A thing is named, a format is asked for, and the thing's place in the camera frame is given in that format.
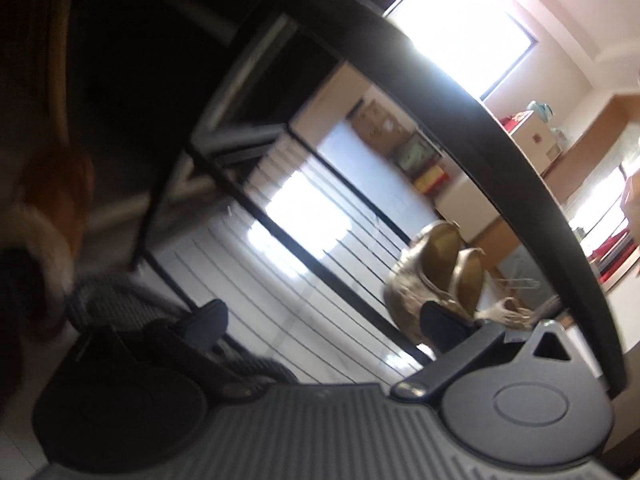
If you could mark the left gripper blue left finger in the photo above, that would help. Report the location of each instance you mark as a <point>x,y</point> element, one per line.
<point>200,331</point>

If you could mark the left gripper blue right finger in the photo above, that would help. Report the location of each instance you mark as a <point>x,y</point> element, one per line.
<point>461,346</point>

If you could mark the beige sneaker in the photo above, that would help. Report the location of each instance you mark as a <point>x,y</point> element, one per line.
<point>466,286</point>
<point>422,274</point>

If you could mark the black slipper, lower one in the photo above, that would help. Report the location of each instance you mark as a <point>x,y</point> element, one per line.
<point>247,365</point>

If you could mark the black slipper, one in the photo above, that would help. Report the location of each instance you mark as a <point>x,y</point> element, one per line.
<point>247,365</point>
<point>119,302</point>

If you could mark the black slipper, upper one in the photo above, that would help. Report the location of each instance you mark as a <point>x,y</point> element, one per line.
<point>119,302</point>

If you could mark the brown fur-lined boot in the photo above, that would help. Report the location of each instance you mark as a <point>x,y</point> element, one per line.
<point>41,236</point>

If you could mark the black metal shoe rack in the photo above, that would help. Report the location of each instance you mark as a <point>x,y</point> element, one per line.
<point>355,32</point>

